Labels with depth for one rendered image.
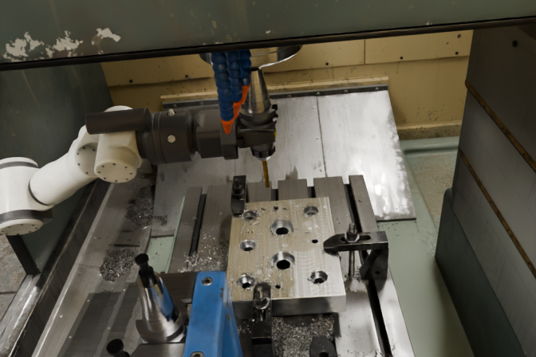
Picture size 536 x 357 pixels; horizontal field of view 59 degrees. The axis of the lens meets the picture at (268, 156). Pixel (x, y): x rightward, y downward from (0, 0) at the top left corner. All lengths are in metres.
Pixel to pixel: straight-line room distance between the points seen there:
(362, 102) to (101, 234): 1.06
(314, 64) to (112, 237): 0.96
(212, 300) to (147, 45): 0.35
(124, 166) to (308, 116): 1.14
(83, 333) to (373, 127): 1.17
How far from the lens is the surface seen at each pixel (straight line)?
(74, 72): 1.69
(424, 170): 1.93
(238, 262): 0.99
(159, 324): 0.61
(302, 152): 1.72
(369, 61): 1.85
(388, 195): 1.66
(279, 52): 0.65
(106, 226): 1.70
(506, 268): 1.02
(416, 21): 0.38
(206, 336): 0.59
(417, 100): 1.98
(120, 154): 0.77
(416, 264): 1.50
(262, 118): 0.74
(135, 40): 0.38
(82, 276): 1.56
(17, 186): 0.97
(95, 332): 1.34
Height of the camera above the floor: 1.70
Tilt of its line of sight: 34 degrees down
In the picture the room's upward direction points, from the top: 6 degrees counter-clockwise
